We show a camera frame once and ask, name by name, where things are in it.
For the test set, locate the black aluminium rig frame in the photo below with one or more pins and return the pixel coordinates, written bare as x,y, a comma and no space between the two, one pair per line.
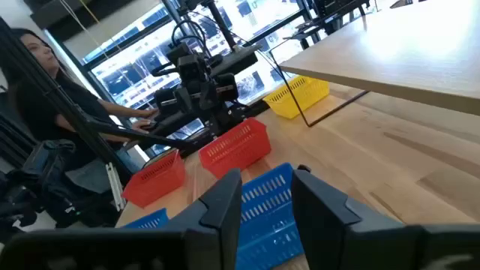
75,117

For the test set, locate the yellow slotted plastic basket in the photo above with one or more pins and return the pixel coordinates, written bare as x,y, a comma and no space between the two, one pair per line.
292,101

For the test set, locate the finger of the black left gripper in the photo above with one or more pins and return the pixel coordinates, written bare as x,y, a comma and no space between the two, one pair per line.
227,87
165,102

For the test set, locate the red slotted plastic basket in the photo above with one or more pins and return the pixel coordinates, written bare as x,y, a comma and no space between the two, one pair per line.
153,183
236,150

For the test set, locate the wooden shelf with black legs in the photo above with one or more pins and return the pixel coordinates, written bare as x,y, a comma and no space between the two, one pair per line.
393,56

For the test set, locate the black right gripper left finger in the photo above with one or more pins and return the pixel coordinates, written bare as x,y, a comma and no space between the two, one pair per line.
221,225

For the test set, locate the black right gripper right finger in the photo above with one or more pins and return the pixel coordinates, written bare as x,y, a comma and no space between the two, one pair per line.
326,232

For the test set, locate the seated person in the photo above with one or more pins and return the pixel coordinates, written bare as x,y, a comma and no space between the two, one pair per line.
33,108

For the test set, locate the white frame bracket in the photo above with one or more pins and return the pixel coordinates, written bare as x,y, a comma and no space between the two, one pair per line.
115,187

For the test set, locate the blue slotted plastic basket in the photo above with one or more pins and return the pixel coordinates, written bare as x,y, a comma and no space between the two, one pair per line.
268,217

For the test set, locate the person's hand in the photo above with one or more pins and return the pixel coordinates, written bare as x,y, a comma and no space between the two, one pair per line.
141,126
148,112

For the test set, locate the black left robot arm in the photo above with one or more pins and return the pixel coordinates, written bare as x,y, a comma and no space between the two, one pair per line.
225,118

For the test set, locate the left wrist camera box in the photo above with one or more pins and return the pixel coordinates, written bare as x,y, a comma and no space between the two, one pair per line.
190,67

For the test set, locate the dark backpack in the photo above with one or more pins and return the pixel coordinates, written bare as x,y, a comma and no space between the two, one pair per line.
45,165

